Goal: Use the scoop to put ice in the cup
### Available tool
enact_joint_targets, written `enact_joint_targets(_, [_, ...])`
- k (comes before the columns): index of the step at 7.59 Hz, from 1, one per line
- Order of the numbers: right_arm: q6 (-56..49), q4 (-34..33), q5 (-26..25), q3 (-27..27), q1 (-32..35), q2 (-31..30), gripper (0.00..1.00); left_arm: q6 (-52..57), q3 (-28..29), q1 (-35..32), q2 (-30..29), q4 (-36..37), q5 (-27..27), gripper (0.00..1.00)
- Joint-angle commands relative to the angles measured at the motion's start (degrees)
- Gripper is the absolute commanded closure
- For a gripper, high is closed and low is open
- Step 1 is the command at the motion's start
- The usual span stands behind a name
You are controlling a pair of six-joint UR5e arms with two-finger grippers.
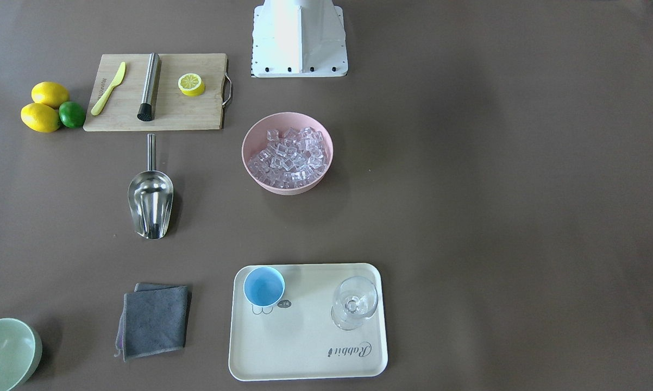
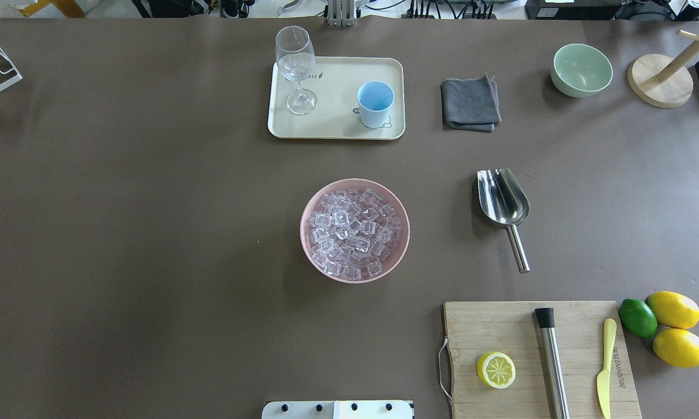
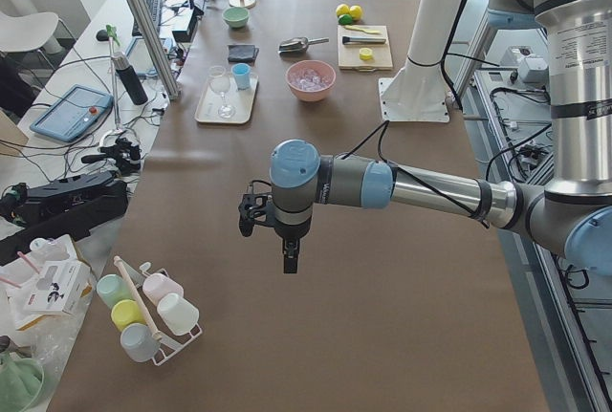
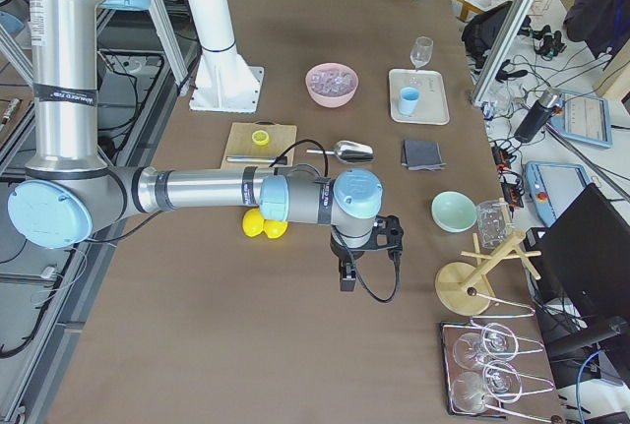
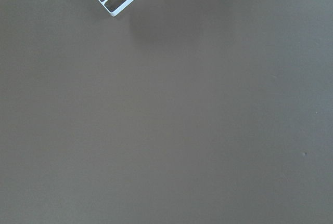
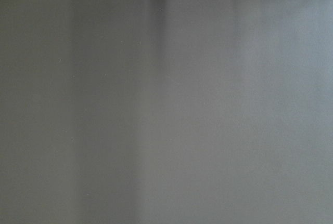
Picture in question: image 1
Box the steel ice scoop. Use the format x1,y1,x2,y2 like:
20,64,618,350
127,134,173,239

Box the clear ice cubes pile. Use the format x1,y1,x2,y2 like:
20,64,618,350
247,127,329,189

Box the light blue cup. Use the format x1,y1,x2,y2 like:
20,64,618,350
243,266,285,307

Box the pink bowl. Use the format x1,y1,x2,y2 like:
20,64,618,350
242,112,334,195

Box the clear wine glass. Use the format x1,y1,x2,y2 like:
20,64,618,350
331,276,380,331

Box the cream serving tray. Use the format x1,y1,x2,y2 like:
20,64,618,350
229,263,388,381

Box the bamboo cutting board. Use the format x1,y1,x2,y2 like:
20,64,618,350
84,53,231,132

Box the half lemon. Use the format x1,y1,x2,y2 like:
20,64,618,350
178,73,205,97

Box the steel muddler black tip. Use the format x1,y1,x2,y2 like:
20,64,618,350
137,53,161,122

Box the grey folded cloth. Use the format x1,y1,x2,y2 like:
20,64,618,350
115,282,191,362

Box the yellow plastic knife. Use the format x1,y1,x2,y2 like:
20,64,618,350
90,61,127,116

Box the green lime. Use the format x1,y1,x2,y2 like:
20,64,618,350
58,101,86,129

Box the yellow lemon upper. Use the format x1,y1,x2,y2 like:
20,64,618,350
31,81,70,109

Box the yellow lemon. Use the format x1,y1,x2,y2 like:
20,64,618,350
20,103,62,133
31,81,70,109

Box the yellow lemon lower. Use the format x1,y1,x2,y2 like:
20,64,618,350
20,103,62,133

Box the light green bowl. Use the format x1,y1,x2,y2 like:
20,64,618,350
0,318,42,390

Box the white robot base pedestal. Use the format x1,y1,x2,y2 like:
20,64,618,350
250,1,349,78

